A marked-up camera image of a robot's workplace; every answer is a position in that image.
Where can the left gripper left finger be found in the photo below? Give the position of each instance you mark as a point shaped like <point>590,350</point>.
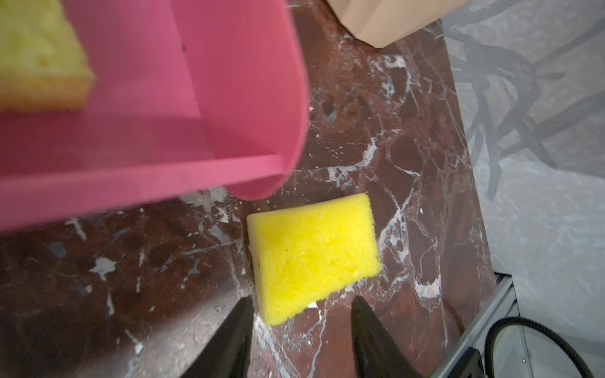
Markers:
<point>228,353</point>

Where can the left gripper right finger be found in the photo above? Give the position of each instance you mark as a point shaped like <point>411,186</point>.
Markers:
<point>375,351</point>

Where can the bright yellow foam sponge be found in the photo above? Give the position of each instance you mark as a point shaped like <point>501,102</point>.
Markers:
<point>303,254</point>

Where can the pink top drawer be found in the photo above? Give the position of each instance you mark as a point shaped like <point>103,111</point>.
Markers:
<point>189,95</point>

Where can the yellow cellulose sponge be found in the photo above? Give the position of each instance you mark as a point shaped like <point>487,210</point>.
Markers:
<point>43,65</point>

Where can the beige plant pot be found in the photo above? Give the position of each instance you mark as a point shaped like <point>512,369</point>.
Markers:
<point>379,23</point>

